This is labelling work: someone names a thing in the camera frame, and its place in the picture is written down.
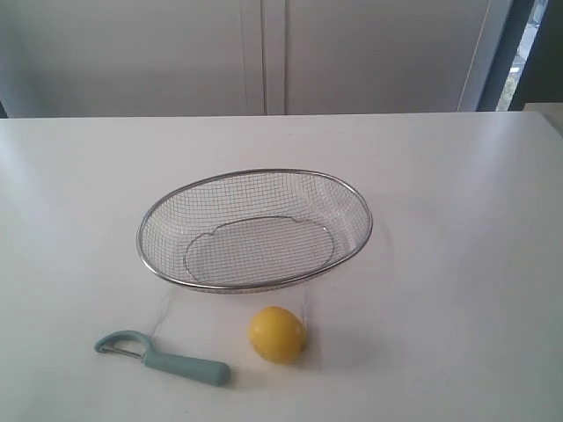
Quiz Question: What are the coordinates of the teal handled peeler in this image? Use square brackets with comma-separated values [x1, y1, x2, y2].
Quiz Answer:
[94, 331, 231, 387]

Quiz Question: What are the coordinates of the yellow lemon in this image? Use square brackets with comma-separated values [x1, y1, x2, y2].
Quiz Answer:
[248, 306, 307, 365]

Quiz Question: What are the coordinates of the dark window frame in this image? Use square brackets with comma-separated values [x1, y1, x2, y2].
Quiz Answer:
[477, 0, 562, 112]

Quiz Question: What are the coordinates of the oval steel mesh basket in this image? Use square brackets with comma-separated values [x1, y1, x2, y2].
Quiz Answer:
[136, 169, 374, 294]

